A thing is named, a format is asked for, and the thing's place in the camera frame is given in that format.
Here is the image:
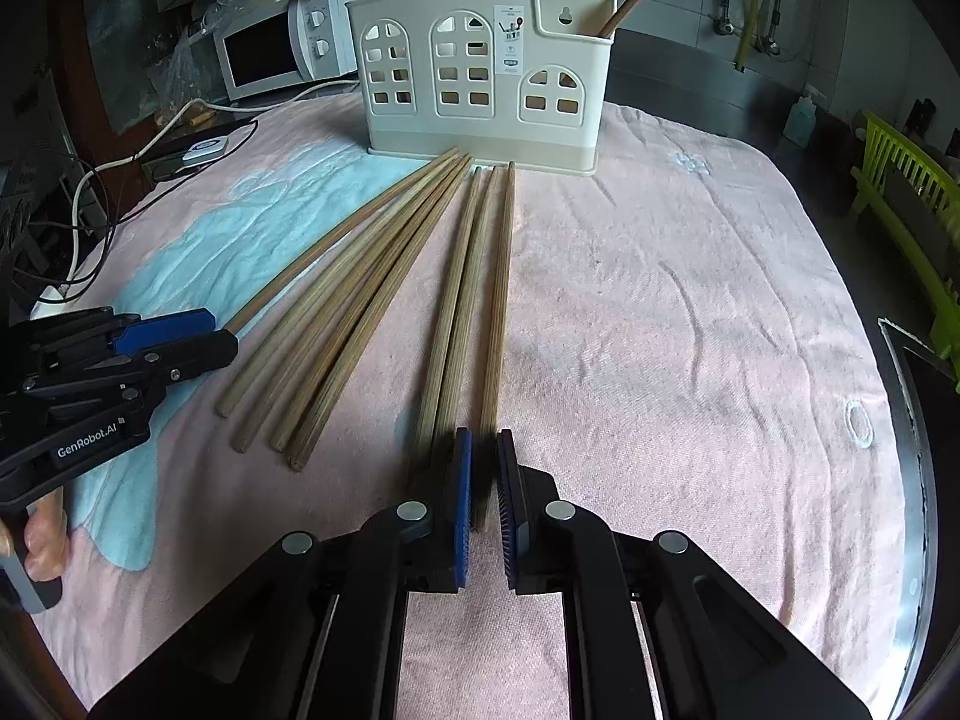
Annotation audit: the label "green plastic rack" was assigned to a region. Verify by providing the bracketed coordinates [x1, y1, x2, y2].
[851, 111, 960, 395]

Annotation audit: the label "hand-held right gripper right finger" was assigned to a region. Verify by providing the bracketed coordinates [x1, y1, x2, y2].
[497, 430, 875, 720]

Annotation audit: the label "white power strip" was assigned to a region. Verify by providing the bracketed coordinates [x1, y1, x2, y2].
[30, 281, 87, 316]

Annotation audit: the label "pink towel with blue pattern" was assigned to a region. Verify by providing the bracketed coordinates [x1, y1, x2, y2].
[30, 94, 912, 720]

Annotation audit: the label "metal tray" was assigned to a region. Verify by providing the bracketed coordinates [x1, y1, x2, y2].
[877, 315, 960, 691]

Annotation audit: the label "bundle of wooden chopsticks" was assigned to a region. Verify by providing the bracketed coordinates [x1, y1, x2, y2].
[232, 152, 470, 455]

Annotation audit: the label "white and black cables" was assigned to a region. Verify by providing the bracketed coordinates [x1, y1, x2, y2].
[30, 79, 361, 316]

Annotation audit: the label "white microwave oven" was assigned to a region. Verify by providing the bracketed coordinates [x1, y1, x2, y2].
[214, 0, 368, 102]

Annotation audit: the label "black cable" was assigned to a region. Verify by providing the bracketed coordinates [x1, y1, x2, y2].
[15, 116, 260, 278]

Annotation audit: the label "yellow-green hose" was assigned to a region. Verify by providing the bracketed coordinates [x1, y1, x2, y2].
[733, 0, 773, 72]

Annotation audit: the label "clear plastic bag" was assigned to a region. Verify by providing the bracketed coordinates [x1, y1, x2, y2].
[154, 0, 301, 117]

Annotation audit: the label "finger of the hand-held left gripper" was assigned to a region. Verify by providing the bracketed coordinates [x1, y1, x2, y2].
[112, 309, 216, 357]
[139, 330, 239, 406]

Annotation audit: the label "person's left hand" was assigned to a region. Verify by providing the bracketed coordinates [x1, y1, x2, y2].
[0, 491, 72, 582]

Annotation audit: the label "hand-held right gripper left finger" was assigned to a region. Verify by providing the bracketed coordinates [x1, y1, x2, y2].
[90, 427, 475, 720]

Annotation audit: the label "cream plastic chopstick holder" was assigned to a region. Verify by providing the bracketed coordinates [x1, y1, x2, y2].
[345, 0, 622, 177]

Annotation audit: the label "pale blue bottle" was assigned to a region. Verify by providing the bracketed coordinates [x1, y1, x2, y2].
[784, 86, 822, 147]

